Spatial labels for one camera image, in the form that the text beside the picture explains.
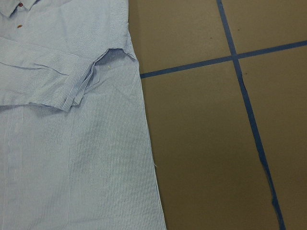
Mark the light blue striped shirt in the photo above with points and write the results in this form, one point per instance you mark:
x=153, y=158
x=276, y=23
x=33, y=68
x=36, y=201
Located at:
x=75, y=150

